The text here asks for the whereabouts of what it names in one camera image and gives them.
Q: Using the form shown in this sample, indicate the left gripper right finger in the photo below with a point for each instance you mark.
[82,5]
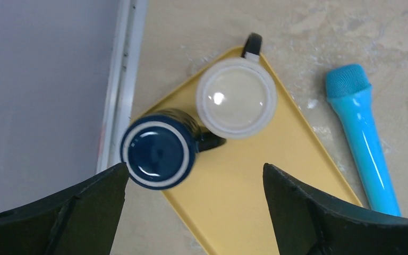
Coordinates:
[307,220]

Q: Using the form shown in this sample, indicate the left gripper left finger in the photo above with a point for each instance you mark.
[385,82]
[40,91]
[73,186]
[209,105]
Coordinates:
[81,219]

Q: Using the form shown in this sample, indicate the dark blue mug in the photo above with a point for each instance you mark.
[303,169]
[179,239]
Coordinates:
[161,148]

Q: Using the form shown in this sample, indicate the cream white mug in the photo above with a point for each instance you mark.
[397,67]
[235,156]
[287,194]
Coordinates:
[236,97]

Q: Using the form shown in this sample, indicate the yellow tray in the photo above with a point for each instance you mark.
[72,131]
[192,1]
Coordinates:
[222,200]

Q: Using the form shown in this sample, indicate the blue plastic tube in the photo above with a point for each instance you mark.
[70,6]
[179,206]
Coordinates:
[349,92]

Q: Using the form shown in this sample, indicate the aluminium frame rail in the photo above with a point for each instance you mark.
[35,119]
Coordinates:
[122,78]

